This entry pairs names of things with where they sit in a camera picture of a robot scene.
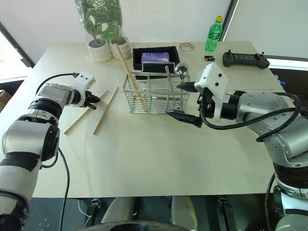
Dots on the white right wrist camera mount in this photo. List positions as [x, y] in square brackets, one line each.
[215, 77]

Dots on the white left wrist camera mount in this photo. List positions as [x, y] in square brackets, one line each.
[84, 79]

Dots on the black and gold battery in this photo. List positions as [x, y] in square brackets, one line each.
[209, 57]

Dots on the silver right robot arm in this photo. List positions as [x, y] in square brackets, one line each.
[267, 108]

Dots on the green plastic bottle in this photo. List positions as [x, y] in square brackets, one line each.
[213, 33]

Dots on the black handheld controller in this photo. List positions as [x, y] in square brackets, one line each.
[245, 60]

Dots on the wooden chopstick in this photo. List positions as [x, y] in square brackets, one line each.
[77, 120]
[106, 110]
[125, 65]

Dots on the brown cardboard box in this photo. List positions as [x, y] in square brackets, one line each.
[4, 97]

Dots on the potted plant in white pot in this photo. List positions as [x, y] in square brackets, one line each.
[97, 50]
[120, 44]

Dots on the purple tissue pack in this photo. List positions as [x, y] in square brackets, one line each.
[155, 57]

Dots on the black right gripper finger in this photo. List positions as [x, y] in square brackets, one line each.
[185, 117]
[188, 86]

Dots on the metal spoon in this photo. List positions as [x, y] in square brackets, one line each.
[181, 69]

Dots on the black rectangular tray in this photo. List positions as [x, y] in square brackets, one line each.
[174, 56]

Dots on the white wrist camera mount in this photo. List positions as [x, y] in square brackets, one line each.
[84, 79]
[215, 77]

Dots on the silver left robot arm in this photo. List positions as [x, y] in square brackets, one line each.
[26, 134]

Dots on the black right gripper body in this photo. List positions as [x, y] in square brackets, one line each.
[208, 103]

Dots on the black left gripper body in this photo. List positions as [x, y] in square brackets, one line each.
[88, 97]

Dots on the white rounded shape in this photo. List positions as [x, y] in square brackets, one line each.
[118, 209]
[184, 211]

